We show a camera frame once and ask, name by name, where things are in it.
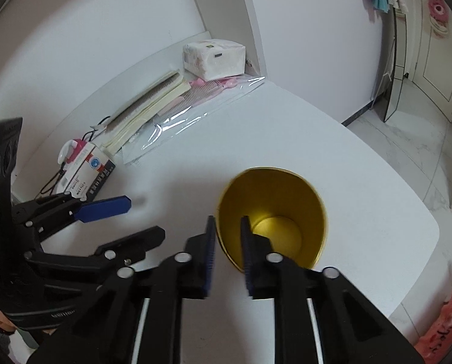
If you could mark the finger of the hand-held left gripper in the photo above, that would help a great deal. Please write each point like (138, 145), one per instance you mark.
(104, 208)
(135, 242)

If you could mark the red cup with gold inside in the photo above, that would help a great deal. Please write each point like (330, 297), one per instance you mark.
(279, 197)

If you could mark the pink door decoration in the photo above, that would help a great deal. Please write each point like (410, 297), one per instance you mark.
(438, 7)

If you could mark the pink comb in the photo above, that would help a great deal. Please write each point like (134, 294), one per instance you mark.
(210, 82)

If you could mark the cream paper book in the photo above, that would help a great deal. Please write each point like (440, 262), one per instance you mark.
(150, 117)

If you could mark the white box with dark side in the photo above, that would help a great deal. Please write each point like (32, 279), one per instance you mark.
(85, 174)

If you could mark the clear plastic sleeve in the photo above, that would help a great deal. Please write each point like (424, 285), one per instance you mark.
(180, 129)

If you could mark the pink and white gadget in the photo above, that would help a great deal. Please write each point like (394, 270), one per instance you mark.
(76, 148)

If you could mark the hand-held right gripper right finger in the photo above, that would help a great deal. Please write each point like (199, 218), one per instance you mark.
(246, 254)

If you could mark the white framed standing mirror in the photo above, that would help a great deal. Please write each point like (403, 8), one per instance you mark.
(394, 94)

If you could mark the white tissue pack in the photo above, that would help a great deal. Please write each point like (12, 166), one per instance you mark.
(214, 60)

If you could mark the white door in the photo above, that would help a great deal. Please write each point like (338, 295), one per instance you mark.
(442, 64)

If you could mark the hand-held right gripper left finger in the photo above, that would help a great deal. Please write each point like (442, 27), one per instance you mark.
(210, 254)

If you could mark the grey cover notebook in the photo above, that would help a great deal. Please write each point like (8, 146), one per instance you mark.
(146, 100)

